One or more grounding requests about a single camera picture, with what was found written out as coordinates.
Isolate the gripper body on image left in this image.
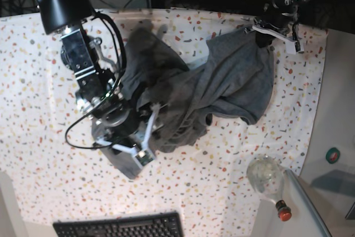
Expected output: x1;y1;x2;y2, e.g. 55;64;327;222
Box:
92;99;155;179

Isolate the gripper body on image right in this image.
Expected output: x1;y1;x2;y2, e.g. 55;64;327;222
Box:
253;2;298;31

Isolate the grey t-shirt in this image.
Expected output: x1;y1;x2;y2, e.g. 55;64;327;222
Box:
122;28;274;153

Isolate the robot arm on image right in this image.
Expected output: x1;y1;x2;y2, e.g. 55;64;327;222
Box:
254;0;311;32

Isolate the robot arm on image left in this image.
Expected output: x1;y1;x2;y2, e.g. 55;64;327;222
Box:
36;0;160;180

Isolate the terrazzo patterned tablecloth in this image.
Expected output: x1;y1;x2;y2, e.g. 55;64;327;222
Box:
1;14;328;236

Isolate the black computer keyboard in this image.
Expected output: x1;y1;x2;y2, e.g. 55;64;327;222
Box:
53;212;184;237

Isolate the clear glass bottle red cap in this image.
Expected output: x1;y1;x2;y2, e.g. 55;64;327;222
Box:
246;154;292;222

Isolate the green tape roll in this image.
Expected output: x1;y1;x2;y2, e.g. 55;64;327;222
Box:
326;147;341;164

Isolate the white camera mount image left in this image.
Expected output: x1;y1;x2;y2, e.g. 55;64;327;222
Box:
95;103;161;169

